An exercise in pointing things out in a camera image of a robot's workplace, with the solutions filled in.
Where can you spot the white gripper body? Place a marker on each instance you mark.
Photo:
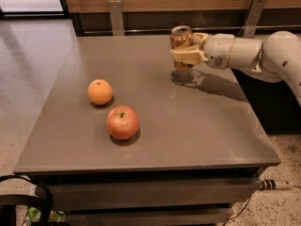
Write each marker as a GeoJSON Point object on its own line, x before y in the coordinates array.
{"type": "Point", "coordinates": [218, 51]}

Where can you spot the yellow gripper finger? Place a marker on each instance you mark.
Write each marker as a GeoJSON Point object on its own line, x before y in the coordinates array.
{"type": "Point", "coordinates": [200, 38]}
{"type": "Point", "coordinates": [189, 55]}

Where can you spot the orange drink can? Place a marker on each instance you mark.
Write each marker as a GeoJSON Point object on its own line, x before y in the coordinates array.
{"type": "Point", "coordinates": [181, 37]}

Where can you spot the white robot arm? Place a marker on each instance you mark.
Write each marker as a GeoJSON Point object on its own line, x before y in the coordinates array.
{"type": "Point", "coordinates": [278, 58]}

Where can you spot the red apple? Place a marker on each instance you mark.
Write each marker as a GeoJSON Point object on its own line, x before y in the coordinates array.
{"type": "Point", "coordinates": [122, 122]}

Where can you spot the orange fruit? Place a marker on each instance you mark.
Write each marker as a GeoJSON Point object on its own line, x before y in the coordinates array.
{"type": "Point", "coordinates": [100, 92]}

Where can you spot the green packet on floor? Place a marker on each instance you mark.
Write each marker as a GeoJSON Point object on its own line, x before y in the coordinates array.
{"type": "Point", "coordinates": [34, 216]}

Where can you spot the left metal bracket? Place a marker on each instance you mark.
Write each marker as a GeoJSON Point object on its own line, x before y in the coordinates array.
{"type": "Point", "coordinates": [116, 17]}

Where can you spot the grey table drawer frame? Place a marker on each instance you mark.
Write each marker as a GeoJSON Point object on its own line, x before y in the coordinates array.
{"type": "Point", "coordinates": [150, 198]}

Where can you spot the striped cable plug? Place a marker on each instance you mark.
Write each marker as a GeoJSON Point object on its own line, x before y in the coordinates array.
{"type": "Point", "coordinates": [275, 185]}

